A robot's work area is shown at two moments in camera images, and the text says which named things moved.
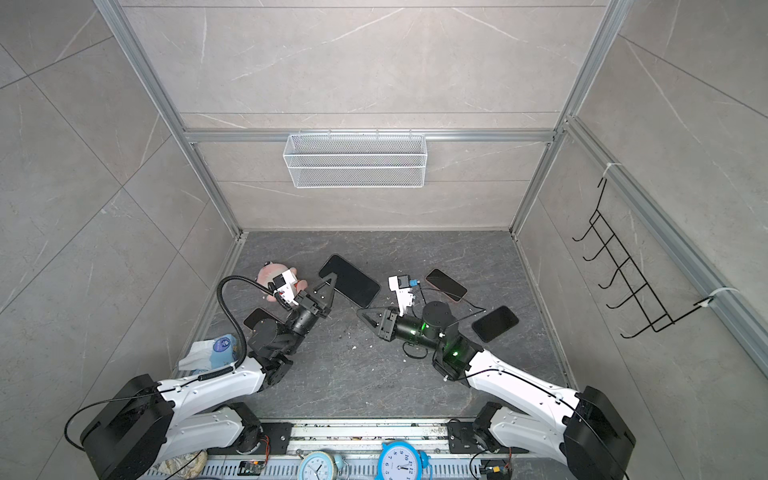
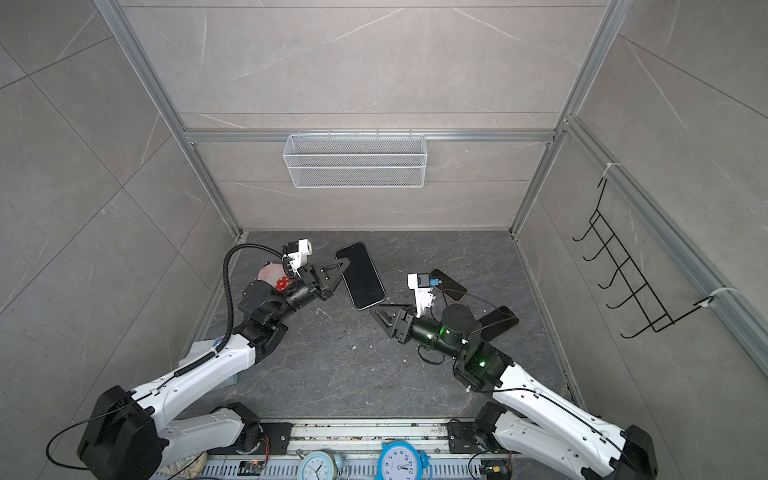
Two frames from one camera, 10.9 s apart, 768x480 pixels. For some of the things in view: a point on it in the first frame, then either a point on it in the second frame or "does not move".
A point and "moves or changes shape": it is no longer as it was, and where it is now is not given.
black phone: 350,281 moves or changes shape
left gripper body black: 305,315 -> 312,289
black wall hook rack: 652,309 does not move
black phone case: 495,323 does not move
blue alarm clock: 399,460 does not move
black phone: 446,285 does not move
